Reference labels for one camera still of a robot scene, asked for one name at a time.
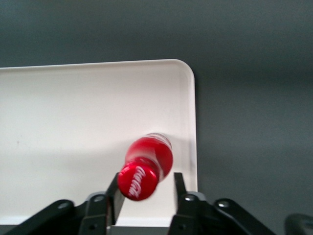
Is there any white rectangular tray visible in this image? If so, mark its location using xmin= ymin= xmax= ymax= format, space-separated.
xmin=0 ymin=58 xmax=199 ymax=227

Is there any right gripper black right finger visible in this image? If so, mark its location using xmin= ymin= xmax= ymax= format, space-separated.
xmin=168 ymin=172 xmax=277 ymax=235

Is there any red coke bottle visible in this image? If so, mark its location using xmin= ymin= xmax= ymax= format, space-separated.
xmin=116 ymin=133 xmax=174 ymax=202

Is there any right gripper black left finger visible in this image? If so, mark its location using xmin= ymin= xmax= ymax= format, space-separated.
xmin=4 ymin=172 xmax=127 ymax=235

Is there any thick black camera cable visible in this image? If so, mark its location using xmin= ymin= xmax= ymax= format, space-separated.
xmin=284 ymin=212 xmax=313 ymax=235

